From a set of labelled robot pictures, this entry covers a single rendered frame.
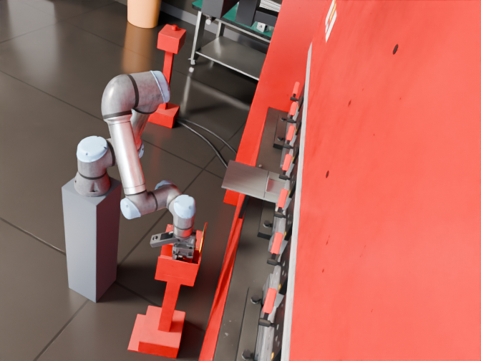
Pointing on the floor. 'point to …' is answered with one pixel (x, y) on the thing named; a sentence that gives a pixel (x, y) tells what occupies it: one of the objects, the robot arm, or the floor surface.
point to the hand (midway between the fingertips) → (175, 262)
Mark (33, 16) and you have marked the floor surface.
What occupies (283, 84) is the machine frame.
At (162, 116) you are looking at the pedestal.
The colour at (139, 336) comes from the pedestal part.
